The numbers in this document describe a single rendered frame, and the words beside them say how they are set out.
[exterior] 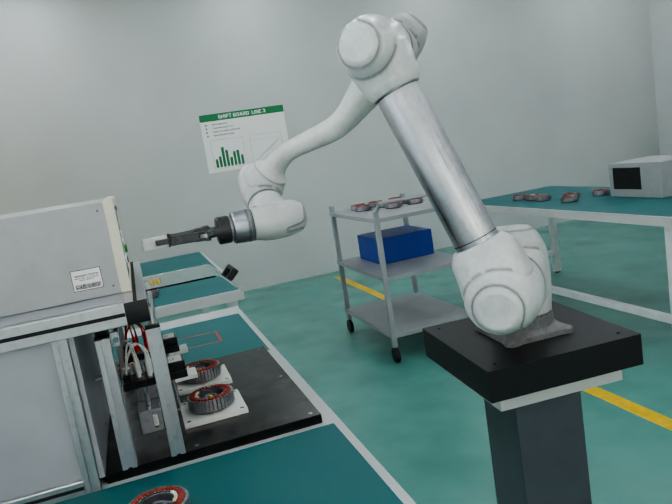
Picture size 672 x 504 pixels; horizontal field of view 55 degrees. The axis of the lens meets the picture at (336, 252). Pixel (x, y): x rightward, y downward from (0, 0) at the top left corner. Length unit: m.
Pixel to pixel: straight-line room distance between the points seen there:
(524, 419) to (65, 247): 1.13
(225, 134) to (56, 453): 5.74
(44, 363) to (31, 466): 0.21
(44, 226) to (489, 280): 0.93
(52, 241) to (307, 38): 6.01
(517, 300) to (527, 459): 0.50
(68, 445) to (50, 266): 0.37
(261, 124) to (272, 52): 0.76
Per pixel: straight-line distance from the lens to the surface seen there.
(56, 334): 1.38
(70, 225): 1.48
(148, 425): 1.62
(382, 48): 1.38
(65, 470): 1.47
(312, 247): 7.19
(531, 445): 1.72
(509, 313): 1.37
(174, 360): 1.60
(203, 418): 1.60
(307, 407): 1.56
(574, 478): 1.82
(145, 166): 6.88
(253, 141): 7.01
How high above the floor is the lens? 1.35
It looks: 9 degrees down
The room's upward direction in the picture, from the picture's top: 9 degrees counter-clockwise
